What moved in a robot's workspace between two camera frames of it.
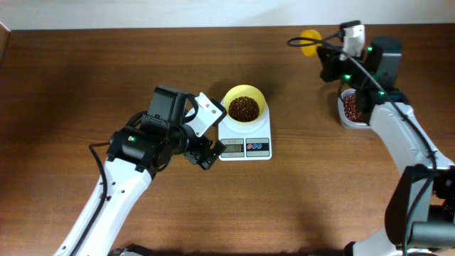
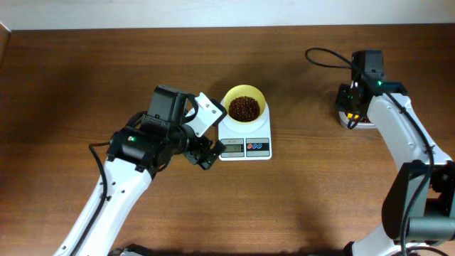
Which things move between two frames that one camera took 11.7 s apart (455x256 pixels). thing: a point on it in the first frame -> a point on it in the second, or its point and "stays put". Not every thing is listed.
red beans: (243, 109) stays put
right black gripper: (329, 62) -> (341, 102)
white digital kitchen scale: (246, 141) stays put
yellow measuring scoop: (310, 50) -> (350, 116)
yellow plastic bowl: (244, 104) stays put
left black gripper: (196, 156) stays put
